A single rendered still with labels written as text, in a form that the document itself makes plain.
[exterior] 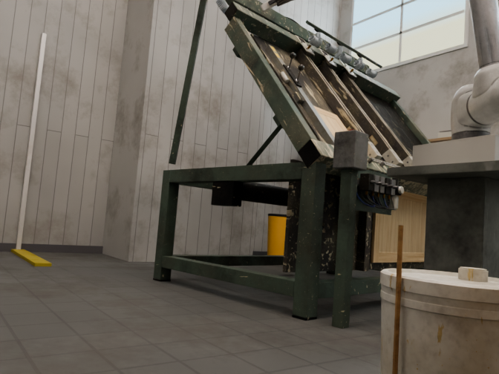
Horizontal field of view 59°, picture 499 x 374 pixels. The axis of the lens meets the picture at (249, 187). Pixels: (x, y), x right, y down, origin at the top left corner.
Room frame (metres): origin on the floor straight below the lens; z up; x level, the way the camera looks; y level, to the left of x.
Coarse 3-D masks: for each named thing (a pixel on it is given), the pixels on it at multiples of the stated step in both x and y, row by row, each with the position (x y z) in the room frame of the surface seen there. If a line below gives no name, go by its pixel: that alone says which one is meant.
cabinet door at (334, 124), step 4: (316, 108) 2.66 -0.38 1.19; (320, 108) 2.71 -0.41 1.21; (320, 112) 2.66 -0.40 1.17; (324, 112) 2.71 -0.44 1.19; (328, 112) 2.76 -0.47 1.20; (320, 116) 2.62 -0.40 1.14; (324, 116) 2.68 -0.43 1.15; (328, 116) 2.71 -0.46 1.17; (332, 116) 2.76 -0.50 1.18; (336, 116) 2.82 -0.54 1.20; (324, 120) 2.62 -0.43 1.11; (328, 120) 2.67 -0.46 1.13; (332, 120) 2.71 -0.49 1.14; (336, 120) 2.76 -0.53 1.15; (340, 120) 2.81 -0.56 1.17; (328, 124) 2.62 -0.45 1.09; (332, 124) 2.67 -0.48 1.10; (336, 124) 2.72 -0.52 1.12; (340, 124) 2.76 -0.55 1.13; (332, 128) 2.61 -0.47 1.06; (336, 128) 2.67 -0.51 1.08; (340, 128) 2.71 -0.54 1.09; (344, 128) 2.75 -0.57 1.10; (332, 132) 2.57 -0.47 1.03
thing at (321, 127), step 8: (272, 56) 2.79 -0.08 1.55; (280, 64) 2.73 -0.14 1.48; (280, 72) 2.73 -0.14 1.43; (296, 88) 2.62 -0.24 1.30; (304, 96) 2.59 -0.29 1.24; (304, 104) 2.57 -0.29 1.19; (312, 112) 2.53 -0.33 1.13; (312, 120) 2.52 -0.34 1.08; (320, 120) 2.50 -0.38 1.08; (320, 128) 2.48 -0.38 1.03; (328, 128) 2.50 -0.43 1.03; (328, 136) 2.44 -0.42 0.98
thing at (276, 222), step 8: (272, 216) 5.48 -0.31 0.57; (280, 216) 5.42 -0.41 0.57; (272, 224) 5.48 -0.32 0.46; (280, 224) 5.43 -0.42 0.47; (272, 232) 5.48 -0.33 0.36; (280, 232) 5.43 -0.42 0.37; (272, 240) 5.48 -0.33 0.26; (280, 240) 5.43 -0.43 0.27; (272, 248) 5.48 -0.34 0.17; (280, 248) 5.44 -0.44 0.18
